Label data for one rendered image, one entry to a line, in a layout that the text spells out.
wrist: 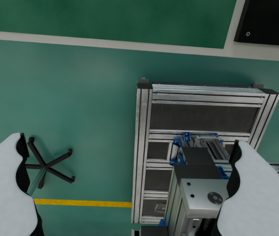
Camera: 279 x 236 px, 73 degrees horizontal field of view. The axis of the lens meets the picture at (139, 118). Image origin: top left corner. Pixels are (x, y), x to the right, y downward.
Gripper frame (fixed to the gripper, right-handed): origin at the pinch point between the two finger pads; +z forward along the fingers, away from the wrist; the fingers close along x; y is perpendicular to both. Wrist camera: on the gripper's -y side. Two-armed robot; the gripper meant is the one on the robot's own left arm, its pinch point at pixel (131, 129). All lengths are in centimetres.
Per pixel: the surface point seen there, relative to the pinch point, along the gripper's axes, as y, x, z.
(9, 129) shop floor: 75, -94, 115
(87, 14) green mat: -6.1, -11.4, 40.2
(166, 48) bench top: 0.5, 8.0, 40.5
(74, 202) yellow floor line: 160, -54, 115
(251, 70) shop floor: 22, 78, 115
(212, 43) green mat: -1.3, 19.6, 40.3
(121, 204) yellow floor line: 161, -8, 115
